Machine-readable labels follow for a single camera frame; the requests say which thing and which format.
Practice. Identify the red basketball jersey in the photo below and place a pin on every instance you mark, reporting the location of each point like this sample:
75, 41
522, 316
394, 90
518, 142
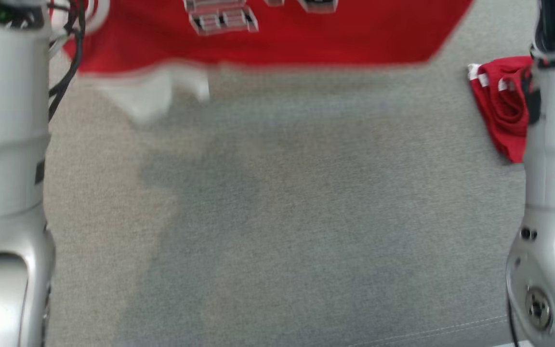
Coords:
268, 43

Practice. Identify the red basketball shorts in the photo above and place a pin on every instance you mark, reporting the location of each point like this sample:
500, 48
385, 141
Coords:
501, 106

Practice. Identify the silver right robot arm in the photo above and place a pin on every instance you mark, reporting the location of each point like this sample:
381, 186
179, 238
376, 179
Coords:
554, 193

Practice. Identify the grey fabric sofa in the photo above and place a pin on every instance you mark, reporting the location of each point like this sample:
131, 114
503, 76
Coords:
282, 217

